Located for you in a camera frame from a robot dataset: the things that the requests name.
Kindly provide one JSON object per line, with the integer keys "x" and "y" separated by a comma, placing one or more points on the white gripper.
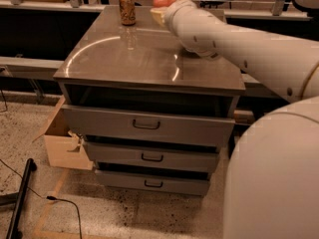
{"x": 172, "y": 15}

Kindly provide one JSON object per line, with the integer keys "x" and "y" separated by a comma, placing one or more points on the middle grey drawer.
{"x": 151, "y": 157}

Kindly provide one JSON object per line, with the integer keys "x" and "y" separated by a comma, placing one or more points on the grey drawer cabinet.
{"x": 144, "y": 68}

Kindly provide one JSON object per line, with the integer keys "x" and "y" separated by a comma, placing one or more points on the grey drawer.
{"x": 152, "y": 183}
{"x": 147, "y": 126}
{"x": 151, "y": 157}

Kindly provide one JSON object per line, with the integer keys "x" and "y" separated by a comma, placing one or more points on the bottom grey drawer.
{"x": 152, "y": 183}

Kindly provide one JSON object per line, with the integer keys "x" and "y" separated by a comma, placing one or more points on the black stand leg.
{"x": 17, "y": 199}

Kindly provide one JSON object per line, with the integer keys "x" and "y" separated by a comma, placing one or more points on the cardboard box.
{"x": 63, "y": 147}

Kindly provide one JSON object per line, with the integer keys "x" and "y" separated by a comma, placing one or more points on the brown drink can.
{"x": 127, "y": 12}

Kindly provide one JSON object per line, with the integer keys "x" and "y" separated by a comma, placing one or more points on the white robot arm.
{"x": 272, "y": 180}

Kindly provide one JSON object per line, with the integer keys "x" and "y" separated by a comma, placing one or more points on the top grey drawer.
{"x": 147, "y": 126}

